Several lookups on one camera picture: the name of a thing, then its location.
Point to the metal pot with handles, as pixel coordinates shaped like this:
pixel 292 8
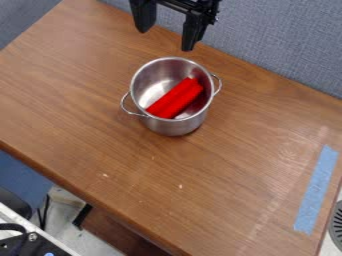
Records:
pixel 153 81

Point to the black table leg foot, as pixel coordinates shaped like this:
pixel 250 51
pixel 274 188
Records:
pixel 82 215

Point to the red block object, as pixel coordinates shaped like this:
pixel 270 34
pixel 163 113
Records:
pixel 177 99

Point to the grey round object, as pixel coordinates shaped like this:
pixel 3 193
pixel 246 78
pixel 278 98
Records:
pixel 336 225

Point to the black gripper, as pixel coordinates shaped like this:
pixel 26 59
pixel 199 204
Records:
pixel 201 13

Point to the black chair base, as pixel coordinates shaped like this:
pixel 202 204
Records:
pixel 15 203

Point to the blue tape strip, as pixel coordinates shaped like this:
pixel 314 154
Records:
pixel 314 195

